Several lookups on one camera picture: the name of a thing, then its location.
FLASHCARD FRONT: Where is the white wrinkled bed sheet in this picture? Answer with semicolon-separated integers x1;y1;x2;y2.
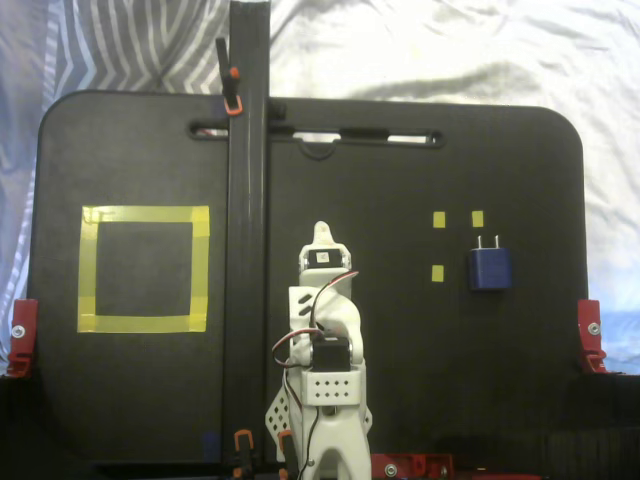
269;0;640;376

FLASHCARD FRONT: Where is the small orange black clamp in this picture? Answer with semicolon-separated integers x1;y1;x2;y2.
277;429;296;471
233;429;254;480

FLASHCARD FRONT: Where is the red screw clamp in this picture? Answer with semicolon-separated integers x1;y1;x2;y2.
369;452;456;480

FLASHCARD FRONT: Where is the thin servo wire bundle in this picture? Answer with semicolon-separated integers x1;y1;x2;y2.
271;269;361;480

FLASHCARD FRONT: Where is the blue white charger plug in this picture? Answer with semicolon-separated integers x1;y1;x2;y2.
467;234;514;294

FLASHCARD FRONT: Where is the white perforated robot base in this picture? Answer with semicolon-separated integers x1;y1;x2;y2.
263;384;375;449

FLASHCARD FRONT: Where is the black backdrop sheet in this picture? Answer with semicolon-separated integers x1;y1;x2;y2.
0;372;640;480

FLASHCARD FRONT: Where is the large black orange bar clamp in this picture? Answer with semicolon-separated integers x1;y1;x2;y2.
214;37;289;121

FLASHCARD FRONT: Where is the grey striped blanket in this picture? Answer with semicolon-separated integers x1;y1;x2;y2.
0;0;232;321

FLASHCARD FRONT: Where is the red corner clamp bracket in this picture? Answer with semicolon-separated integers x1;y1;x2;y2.
576;298;609;375
5;298;40;377

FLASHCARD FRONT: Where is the white gripper body with motor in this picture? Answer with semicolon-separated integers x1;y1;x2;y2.
298;243;356;282

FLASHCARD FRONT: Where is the flat black divider bar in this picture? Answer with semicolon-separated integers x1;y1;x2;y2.
222;0;272;466

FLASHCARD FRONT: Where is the yellow tape square outline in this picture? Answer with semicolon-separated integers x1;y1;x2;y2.
76;203;211;335

